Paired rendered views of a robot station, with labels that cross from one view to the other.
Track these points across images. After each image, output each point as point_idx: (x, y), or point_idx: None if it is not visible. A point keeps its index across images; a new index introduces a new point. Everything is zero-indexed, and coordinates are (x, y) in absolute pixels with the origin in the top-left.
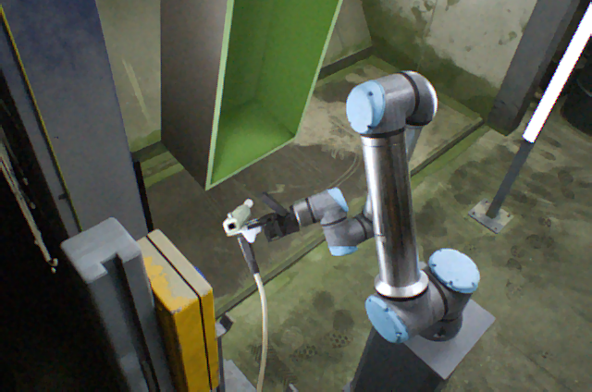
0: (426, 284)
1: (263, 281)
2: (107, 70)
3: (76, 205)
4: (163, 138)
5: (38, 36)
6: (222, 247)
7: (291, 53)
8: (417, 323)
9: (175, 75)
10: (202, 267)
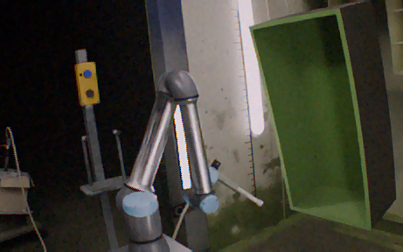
0: (128, 184)
1: None
2: (163, 57)
3: None
4: (316, 178)
5: (154, 44)
6: None
7: (379, 147)
8: (118, 199)
9: (299, 124)
10: None
